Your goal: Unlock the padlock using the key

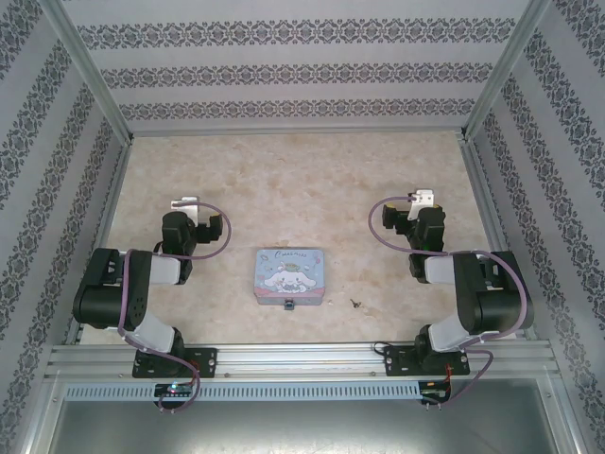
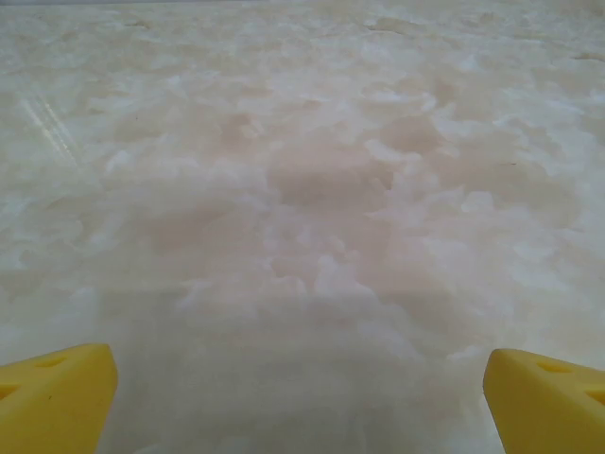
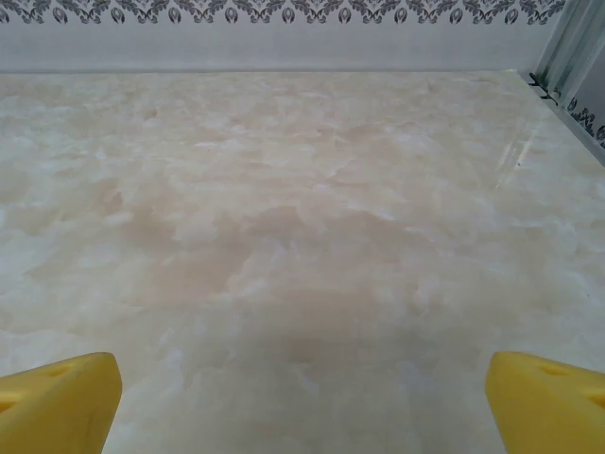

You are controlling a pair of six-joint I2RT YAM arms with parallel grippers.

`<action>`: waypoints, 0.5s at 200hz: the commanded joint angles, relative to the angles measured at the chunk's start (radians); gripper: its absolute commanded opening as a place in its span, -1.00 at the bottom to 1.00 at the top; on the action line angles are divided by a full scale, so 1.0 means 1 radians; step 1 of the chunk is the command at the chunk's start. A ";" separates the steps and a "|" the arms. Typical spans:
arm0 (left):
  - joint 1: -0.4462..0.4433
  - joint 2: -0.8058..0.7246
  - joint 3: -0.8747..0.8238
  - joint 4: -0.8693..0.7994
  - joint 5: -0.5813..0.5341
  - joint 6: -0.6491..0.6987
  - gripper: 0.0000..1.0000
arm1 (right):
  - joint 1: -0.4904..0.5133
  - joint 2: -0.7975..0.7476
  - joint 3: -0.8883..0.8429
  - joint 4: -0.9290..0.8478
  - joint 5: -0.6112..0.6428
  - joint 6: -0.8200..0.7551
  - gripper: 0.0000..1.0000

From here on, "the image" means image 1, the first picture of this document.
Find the grey metal panel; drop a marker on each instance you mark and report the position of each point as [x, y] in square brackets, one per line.
[302, 428]

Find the aluminium mounting rail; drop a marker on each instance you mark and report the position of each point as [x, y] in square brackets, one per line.
[302, 359]

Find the small padlock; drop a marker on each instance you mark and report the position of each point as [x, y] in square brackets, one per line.
[288, 305]

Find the aluminium frame post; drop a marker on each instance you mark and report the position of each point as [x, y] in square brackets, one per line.
[90, 66]
[506, 66]

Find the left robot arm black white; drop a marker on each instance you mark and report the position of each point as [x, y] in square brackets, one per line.
[108, 293]

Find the black base plate right arm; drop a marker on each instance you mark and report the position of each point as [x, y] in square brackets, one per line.
[402, 361]

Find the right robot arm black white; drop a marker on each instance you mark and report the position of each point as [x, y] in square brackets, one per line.
[496, 302]

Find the black base plate left arm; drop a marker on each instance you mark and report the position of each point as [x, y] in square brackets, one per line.
[205, 361]

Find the small circuit board green light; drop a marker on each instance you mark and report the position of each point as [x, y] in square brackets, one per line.
[174, 389]

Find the cartoon print tin box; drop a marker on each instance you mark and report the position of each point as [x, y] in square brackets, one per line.
[288, 274]

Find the aluminium side rail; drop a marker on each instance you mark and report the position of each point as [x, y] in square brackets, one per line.
[496, 213]
[101, 236]

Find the left wrist camera silver mount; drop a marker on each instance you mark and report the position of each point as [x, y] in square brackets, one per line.
[184, 203]

